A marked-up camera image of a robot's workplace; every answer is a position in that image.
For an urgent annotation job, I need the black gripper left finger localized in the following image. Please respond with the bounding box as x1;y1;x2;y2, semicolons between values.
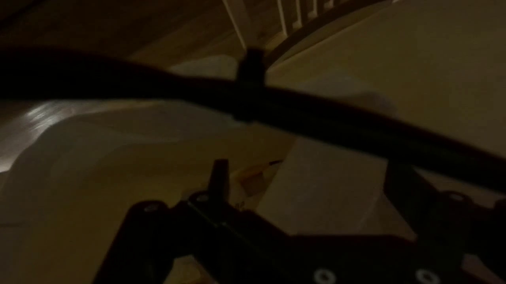
94;159;286;284

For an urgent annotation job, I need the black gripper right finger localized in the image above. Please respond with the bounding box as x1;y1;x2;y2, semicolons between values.
385;159;506;284

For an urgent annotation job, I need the wooden slat-back chair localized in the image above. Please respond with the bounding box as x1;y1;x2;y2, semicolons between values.
220;0;402;70

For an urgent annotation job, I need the black cable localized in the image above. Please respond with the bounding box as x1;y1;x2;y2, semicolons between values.
0;47;506;195

